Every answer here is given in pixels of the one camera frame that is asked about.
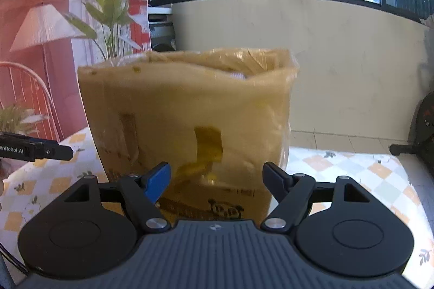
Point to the cardboard box with panda print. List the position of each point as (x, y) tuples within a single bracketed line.
[(237, 204)]

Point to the white appliance with dark front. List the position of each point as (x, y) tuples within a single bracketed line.
[(162, 31)]

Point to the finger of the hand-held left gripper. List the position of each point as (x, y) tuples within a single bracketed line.
[(51, 151)]

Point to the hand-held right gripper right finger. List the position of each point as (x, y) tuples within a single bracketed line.
[(274, 178)]

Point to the black exercise bike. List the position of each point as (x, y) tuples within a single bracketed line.
[(423, 129)]

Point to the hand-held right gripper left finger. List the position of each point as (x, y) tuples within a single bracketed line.
[(156, 180)]

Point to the floral checked tablecloth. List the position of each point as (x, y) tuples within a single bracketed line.
[(339, 167)]

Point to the yellow plastic bag liner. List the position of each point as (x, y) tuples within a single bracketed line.
[(176, 99)]

